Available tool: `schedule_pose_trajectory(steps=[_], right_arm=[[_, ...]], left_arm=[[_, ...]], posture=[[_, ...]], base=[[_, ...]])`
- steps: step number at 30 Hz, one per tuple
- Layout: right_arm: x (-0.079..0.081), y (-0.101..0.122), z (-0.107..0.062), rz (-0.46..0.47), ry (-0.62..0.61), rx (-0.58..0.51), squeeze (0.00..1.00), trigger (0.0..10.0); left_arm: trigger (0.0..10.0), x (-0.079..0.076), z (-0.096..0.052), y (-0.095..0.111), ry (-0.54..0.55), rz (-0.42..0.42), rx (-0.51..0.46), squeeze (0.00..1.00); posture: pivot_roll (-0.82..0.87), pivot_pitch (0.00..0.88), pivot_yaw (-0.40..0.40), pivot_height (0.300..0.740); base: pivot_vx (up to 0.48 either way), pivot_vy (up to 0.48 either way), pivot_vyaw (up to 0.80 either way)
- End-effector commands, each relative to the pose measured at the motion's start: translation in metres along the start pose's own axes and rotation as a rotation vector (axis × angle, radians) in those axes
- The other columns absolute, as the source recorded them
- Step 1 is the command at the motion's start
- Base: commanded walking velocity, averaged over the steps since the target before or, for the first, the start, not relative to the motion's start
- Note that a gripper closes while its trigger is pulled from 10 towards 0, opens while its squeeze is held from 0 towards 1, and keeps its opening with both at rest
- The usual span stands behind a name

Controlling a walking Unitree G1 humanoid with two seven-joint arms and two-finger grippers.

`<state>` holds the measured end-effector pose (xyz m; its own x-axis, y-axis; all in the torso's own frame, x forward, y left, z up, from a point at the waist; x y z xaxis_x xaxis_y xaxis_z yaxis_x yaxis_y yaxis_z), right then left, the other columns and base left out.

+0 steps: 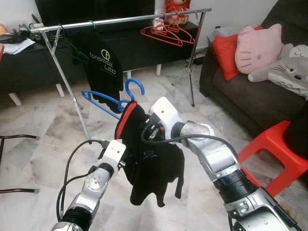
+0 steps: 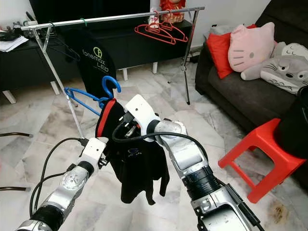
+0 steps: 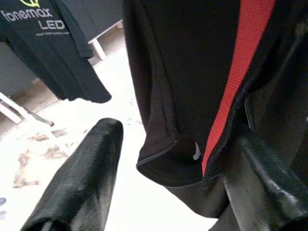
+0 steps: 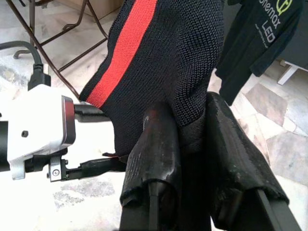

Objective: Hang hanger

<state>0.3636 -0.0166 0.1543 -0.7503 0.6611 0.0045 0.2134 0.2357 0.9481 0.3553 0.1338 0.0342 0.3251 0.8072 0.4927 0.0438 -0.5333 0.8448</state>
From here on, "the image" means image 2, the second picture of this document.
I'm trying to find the black shirt red stripe collar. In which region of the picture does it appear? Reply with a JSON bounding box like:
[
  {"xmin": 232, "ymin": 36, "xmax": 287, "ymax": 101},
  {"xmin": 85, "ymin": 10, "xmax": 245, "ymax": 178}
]
[{"xmin": 96, "ymin": 99, "xmax": 170, "ymax": 205}]

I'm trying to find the blue plastic clothes hanger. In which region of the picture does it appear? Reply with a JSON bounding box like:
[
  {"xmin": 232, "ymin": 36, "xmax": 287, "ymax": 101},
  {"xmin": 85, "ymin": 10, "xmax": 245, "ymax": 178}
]
[{"xmin": 64, "ymin": 76, "xmax": 122, "ymax": 117}]

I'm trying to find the black fonemax print t-shirt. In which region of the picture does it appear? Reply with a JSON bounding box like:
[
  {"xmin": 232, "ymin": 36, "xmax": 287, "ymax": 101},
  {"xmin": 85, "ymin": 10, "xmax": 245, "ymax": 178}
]
[{"xmin": 62, "ymin": 28, "xmax": 118, "ymax": 104}]

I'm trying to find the black low TV cabinet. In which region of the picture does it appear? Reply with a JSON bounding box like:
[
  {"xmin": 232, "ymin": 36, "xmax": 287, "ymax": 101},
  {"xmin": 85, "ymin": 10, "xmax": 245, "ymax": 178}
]
[{"xmin": 0, "ymin": 19, "xmax": 195, "ymax": 104}]

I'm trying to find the white tissue pack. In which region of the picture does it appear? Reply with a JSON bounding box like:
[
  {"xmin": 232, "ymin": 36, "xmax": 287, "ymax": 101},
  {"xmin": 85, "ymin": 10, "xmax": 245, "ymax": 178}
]
[{"xmin": 147, "ymin": 14, "xmax": 160, "ymax": 28}]

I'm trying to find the silver metal clothes rack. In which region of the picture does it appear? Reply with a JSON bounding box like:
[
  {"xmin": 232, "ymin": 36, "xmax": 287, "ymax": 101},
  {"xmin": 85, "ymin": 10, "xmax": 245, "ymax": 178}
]
[{"xmin": 22, "ymin": 7, "xmax": 205, "ymax": 141}]

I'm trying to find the red cushion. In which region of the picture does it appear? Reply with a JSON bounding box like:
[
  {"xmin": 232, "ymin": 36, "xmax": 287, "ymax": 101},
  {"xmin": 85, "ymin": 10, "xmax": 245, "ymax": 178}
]
[{"xmin": 206, "ymin": 25, "xmax": 258, "ymax": 80}]

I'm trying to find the dark grey fabric sofa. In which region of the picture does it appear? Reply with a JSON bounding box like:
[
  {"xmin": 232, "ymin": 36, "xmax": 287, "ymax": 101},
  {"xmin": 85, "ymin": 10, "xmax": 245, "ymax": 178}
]
[{"xmin": 195, "ymin": 0, "xmax": 308, "ymax": 188}]

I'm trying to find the black flat screen television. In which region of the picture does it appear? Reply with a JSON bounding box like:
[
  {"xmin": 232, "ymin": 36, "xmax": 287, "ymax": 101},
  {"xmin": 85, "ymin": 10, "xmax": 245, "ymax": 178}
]
[{"xmin": 29, "ymin": 0, "xmax": 152, "ymax": 24}]

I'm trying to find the red laughing Buddha statue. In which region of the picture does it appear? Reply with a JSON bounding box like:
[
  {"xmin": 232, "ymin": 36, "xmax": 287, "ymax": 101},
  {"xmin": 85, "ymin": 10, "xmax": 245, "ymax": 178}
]
[{"xmin": 158, "ymin": 0, "xmax": 186, "ymax": 24}]

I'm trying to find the light grey folded cloth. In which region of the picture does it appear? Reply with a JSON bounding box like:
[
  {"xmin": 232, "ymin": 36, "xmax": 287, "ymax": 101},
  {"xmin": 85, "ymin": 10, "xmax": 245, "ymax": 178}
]
[{"xmin": 209, "ymin": 24, "xmax": 234, "ymax": 37}]

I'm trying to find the red plastic stool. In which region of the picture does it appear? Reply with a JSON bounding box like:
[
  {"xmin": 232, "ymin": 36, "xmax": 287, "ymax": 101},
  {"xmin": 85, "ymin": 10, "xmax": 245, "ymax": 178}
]
[{"xmin": 218, "ymin": 118, "xmax": 307, "ymax": 204}]

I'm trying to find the white paper stack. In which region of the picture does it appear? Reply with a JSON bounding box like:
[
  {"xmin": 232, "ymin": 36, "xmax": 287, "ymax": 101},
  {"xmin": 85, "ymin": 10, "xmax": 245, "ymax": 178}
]
[{"xmin": 0, "ymin": 36, "xmax": 29, "ymax": 52}]

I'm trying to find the pink cat face cushion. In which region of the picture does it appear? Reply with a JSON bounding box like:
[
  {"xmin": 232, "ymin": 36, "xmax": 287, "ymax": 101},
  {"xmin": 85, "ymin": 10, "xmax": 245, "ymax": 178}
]
[{"xmin": 228, "ymin": 22, "xmax": 276, "ymax": 73}]

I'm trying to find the grey Totoro plush cushion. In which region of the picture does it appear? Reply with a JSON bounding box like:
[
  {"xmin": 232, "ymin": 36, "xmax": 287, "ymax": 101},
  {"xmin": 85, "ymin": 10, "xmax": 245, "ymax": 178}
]
[{"xmin": 241, "ymin": 42, "xmax": 308, "ymax": 94}]

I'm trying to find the black plastic bucket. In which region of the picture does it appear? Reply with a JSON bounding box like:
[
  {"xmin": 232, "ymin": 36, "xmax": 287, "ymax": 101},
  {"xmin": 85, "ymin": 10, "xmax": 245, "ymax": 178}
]
[{"xmin": 274, "ymin": 87, "xmax": 308, "ymax": 159}]

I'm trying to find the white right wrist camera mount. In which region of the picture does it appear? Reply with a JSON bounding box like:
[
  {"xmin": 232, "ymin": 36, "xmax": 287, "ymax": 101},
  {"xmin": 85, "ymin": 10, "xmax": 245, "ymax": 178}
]
[{"xmin": 124, "ymin": 94, "xmax": 162, "ymax": 138}]

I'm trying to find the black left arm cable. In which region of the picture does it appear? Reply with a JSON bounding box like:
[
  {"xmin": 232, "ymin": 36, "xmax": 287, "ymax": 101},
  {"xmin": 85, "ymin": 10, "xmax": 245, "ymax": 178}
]
[{"xmin": 29, "ymin": 138, "xmax": 87, "ymax": 219}]

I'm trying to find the thin black wire hanger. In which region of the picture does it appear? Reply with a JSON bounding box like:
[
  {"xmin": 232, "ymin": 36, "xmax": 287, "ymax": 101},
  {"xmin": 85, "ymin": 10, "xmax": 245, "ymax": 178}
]
[{"xmin": 49, "ymin": 23, "xmax": 81, "ymax": 62}]

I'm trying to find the dark metal table leg frame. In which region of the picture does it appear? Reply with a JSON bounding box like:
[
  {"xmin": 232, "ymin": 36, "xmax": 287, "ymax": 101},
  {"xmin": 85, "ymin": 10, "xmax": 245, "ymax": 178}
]
[{"xmin": 0, "ymin": 132, "xmax": 34, "ymax": 192}]

